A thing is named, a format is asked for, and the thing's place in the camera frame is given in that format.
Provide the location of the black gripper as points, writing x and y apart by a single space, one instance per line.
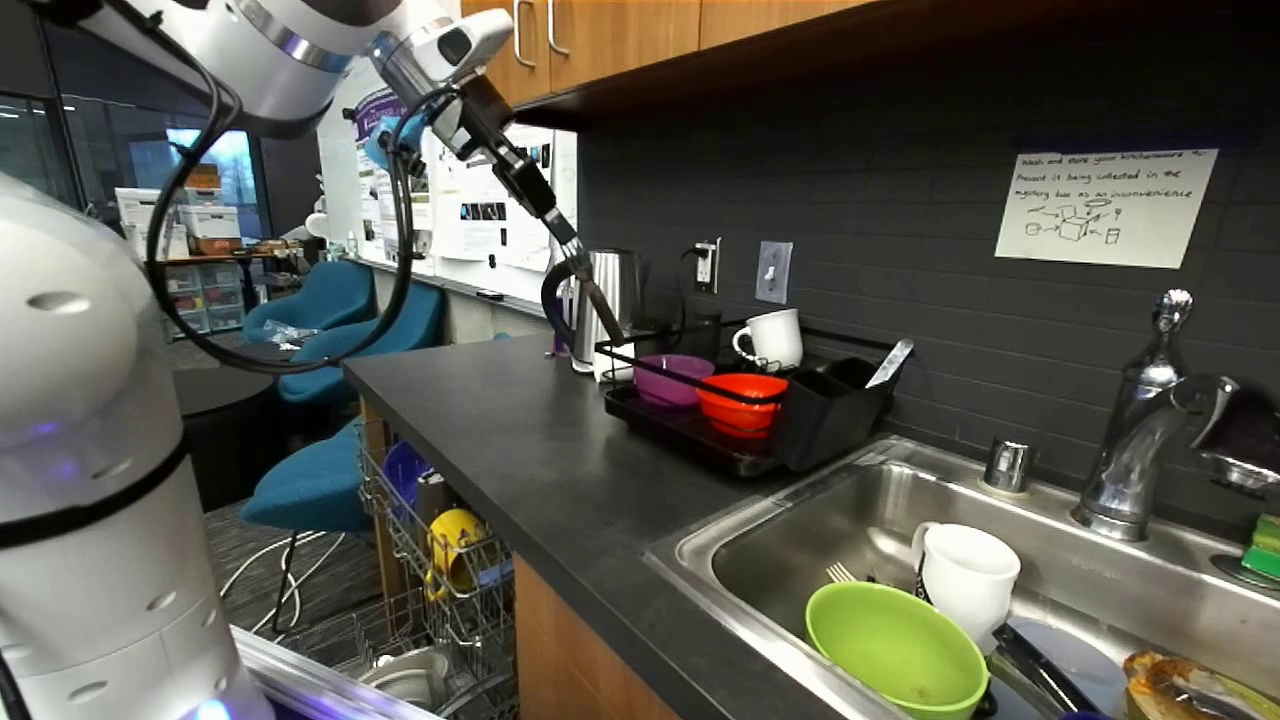
484 121

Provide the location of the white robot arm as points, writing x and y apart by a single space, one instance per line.
104 590

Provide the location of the chrome sink stopper knob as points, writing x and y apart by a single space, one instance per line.
1008 466

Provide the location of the white mug in sink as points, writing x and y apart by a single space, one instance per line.
966 572

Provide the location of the stainless steel sink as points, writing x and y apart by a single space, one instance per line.
927 522

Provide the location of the wooden upper cabinets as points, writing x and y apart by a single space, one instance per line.
583 62

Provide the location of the whiteboard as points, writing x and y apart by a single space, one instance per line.
437 208

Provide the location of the stainless electric kettle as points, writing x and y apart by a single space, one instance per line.
560 308

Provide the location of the purple bowl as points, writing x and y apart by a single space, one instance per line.
668 378

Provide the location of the blue cup in dishwasher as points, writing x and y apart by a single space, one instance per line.
405 473

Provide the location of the white mug on rack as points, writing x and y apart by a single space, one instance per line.
769 342

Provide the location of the red bowl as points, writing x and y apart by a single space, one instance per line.
743 405

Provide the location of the teal armchair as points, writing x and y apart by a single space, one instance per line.
315 488

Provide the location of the yellow mug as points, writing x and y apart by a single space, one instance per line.
450 539

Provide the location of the black utensil caddy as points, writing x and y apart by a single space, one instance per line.
826 414

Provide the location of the black dish rack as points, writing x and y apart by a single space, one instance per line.
690 435

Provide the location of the dishwasher upper rack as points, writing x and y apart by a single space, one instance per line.
473 621

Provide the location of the white paper note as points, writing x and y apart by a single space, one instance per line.
1115 208

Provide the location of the green bowl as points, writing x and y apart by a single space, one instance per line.
898 644

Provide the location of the chrome faucet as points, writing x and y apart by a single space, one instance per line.
1159 410

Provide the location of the brown glazed dish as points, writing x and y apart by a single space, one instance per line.
1177 690

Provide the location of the green sponge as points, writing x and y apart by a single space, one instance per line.
1260 557

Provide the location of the wall power outlet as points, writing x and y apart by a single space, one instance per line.
705 265

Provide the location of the white light switch plate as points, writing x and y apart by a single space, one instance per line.
773 269

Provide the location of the aluminium rail with blue end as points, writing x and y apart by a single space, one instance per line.
315 690

